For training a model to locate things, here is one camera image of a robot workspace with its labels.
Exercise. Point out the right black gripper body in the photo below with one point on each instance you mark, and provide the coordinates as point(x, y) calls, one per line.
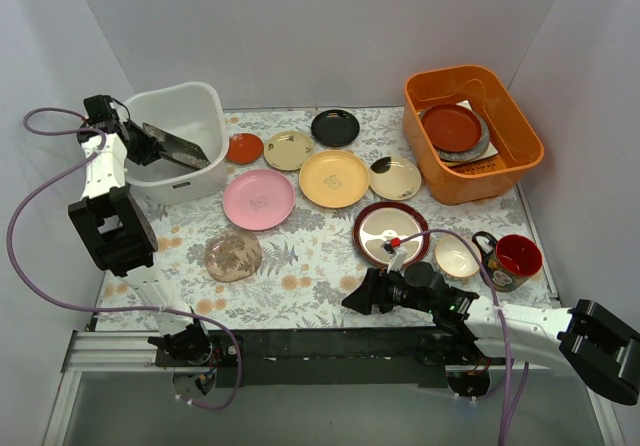
point(377, 297)

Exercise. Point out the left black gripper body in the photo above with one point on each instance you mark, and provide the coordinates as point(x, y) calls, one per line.
point(143, 144)

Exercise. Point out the black square floral plate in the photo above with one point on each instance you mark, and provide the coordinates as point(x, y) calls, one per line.
point(176, 149)

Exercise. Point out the red rimmed round plate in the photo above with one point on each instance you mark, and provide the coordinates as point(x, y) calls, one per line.
point(383, 221)

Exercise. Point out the large yellow round plate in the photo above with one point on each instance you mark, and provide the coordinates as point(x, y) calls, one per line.
point(334, 179)

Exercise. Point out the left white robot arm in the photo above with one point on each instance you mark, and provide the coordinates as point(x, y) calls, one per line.
point(116, 233)

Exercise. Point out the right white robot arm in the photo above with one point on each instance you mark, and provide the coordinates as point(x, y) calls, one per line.
point(586, 339)

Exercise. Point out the white plastic bin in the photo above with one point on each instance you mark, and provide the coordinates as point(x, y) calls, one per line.
point(191, 111)

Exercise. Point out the orange plastic bin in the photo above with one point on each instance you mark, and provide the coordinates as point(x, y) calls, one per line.
point(519, 148)

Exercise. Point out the grey plate in orange bin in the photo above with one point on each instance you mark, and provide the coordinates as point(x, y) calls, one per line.
point(456, 132)

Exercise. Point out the square board in orange bin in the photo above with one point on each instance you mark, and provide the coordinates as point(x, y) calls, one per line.
point(480, 163)

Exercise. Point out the red plate in orange bin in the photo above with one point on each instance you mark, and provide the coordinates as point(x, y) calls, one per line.
point(451, 128)

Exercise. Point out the white small bowl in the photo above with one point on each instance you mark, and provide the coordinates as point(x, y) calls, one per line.
point(454, 259)

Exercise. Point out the red and black mug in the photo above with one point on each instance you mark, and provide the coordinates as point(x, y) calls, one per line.
point(509, 261)

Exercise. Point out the small red plate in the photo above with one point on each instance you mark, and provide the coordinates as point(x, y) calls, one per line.
point(244, 148)

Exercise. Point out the floral table mat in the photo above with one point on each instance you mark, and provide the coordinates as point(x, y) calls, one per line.
point(309, 262)

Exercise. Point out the cream plate black patch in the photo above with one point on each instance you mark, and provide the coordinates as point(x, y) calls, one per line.
point(394, 178)

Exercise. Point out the pink round plate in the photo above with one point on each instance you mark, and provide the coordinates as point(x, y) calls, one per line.
point(259, 199)

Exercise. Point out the brown glass bowl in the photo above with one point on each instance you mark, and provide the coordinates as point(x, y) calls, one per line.
point(232, 256)

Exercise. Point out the cream plate with flowers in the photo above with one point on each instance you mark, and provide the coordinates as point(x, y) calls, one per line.
point(288, 150)

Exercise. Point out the black round plate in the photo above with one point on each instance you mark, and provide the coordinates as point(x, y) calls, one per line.
point(335, 128)

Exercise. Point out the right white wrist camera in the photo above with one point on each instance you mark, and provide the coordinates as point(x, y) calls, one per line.
point(394, 247)

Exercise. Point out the black metal base rail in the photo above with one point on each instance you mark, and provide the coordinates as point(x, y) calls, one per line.
point(405, 355)

